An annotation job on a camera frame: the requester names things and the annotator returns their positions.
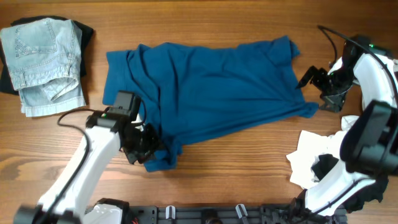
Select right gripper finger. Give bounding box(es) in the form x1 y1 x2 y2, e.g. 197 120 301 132
295 66 318 89
319 93 346 113

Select white t-shirt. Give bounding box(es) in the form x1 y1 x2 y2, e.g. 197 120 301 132
285 57 398 190

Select blue polo shirt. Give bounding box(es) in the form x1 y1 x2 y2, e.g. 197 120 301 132
103 36 318 172

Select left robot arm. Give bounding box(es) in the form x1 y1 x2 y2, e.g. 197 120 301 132
13 91 162 223

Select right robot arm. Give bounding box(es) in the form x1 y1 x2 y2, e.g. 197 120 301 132
297 35 397 218

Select black garment at right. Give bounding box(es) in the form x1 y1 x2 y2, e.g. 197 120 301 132
305 154 389 216

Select folded light blue jeans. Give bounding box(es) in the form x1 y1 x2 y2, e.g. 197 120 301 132
1 18 86 117

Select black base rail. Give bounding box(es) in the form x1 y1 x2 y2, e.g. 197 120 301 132
83 203 348 224

